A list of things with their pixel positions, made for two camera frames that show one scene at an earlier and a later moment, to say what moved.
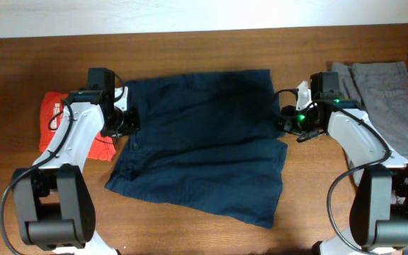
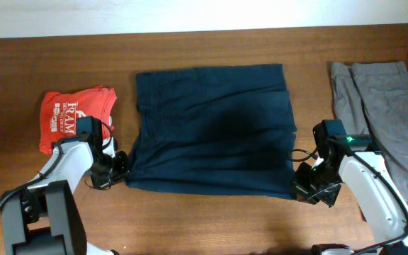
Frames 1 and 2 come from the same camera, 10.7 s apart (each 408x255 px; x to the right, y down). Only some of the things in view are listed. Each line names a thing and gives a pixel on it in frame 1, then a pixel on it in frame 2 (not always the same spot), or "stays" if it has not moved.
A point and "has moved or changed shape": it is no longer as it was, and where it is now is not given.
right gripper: [286, 122] → [303, 193]
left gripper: [132, 125] → [123, 168]
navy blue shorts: [208, 142] has moved or changed shape
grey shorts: [399, 110] stays
